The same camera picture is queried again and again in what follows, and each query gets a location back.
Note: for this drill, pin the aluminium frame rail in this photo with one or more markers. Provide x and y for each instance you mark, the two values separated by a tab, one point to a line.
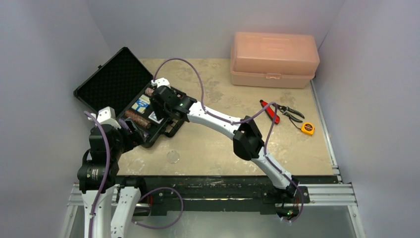
325	190

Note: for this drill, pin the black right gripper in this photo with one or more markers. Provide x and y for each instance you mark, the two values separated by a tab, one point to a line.
160	107

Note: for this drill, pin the black table edge rail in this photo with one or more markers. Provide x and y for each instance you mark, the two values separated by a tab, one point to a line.
165	199

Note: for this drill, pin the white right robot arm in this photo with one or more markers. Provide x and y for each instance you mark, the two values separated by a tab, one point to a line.
248	143

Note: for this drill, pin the black poker set case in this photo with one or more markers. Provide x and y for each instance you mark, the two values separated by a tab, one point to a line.
118	84

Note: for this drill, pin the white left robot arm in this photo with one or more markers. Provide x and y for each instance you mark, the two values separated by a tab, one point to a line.
109	200

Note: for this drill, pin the black handled pliers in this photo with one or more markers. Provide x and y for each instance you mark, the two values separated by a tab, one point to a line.
292	114

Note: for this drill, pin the red handled tool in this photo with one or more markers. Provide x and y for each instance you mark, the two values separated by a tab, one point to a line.
270	112

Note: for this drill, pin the blue patterned card deck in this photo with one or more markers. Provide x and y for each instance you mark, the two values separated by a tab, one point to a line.
154	118

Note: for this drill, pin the pink plastic toolbox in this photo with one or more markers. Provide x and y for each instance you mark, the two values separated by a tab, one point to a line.
273	60

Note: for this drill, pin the brown chip stack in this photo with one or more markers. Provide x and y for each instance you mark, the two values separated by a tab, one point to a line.
139	120

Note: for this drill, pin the blue striped card deck box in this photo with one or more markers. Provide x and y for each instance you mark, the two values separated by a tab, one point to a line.
141	104

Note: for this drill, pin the purple chip stack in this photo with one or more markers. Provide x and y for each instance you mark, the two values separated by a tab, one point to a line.
124	125

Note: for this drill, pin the clear round disc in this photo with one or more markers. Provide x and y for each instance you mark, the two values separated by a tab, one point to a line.
173	157

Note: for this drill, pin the yellow tape measure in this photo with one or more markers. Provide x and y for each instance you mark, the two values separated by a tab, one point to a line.
307	128

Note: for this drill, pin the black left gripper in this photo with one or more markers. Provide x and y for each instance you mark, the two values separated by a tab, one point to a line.
132	139

